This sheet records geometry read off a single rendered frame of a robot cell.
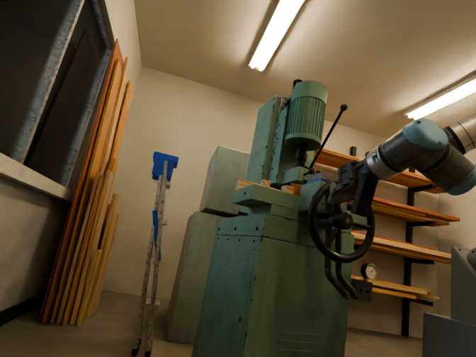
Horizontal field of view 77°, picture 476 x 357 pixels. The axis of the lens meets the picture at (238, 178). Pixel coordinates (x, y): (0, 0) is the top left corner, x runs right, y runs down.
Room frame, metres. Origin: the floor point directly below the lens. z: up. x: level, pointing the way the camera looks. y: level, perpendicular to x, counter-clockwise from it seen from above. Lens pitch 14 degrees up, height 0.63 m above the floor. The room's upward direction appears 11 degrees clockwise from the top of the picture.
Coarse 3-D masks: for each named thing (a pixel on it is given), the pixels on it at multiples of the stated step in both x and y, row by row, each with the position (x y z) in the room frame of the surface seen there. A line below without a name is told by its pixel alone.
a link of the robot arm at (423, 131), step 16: (416, 128) 0.62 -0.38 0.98; (432, 128) 0.63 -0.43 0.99; (384, 144) 0.71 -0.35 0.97; (400, 144) 0.66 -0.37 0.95; (416, 144) 0.63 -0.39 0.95; (432, 144) 0.62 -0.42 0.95; (384, 160) 0.71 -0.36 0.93; (400, 160) 0.68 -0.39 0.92; (416, 160) 0.67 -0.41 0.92; (432, 160) 0.65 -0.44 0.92
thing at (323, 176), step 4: (320, 172) 1.13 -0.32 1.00; (308, 176) 1.20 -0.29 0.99; (312, 176) 1.17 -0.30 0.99; (316, 176) 1.15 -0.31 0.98; (320, 176) 1.12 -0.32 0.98; (324, 176) 1.12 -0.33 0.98; (328, 176) 1.13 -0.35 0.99; (332, 176) 1.14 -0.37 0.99; (336, 176) 1.14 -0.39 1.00; (308, 180) 1.20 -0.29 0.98; (312, 180) 1.17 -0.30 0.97; (316, 180) 1.14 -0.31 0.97; (320, 180) 1.12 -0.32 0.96; (324, 180) 1.12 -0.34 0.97; (336, 180) 1.14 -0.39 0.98
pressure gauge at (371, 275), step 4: (364, 264) 1.25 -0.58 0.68; (368, 264) 1.23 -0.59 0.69; (372, 264) 1.24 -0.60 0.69; (364, 268) 1.24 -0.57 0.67; (368, 268) 1.23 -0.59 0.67; (372, 268) 1.24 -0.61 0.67; (376, 268) 1.25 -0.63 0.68; (364, 272) 1.23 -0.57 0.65; (368, 272) 1.24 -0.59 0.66; (372, 272) 1.24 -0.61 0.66; (376, 272) 1.25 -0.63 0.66; (364, 276) 1.25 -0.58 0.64; (368, 276) 1.24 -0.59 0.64; (372, 276) 1.24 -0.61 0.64; (364, 280) 1.26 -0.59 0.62
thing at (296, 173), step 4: (296, 168) 1.32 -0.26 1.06; (300, 168) 1.31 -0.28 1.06; (304, 168) 1.32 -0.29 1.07; (284, 172) 1.43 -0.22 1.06; (288, 172) 1.39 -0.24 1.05; (292, 172) 1.36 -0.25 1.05; (296, 172) 1.32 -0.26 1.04; (300, 172) 1.31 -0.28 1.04; (304, 172) 1.32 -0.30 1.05; (284, 176) 1.42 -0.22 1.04; (288, 176) 1.38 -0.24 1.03; (292, 176) 1.35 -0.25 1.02; (296, 176) 1.31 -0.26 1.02; (300, 176) 1.31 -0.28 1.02; (304, 176) 1.32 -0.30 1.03; (284, 180) 1.42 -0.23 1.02; (288, 180) 1.38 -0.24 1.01; (292, 180) 1.35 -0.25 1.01; (296, 180) 1.31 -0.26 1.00; (300, 180) 1.32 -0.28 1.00; (284, 184) 1.43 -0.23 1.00; (288, 184) 1.41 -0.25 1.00; (300, 184) 1.37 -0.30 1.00
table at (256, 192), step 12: (240, 192) 1.24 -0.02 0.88; (252, 192) 1.12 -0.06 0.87; (264, 192) 1.13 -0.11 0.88; (276, 192) 1.15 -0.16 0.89; (240, 204) 1.29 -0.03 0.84; (252, 204) 1.24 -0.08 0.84; (264, 204) 1.18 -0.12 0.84; (276, 204) 1.15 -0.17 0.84; (288, 204) 1.17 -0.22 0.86; (300, 204) 1.17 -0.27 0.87; (360, 216) 1.29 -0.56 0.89; (360, 228) 1.33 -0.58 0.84
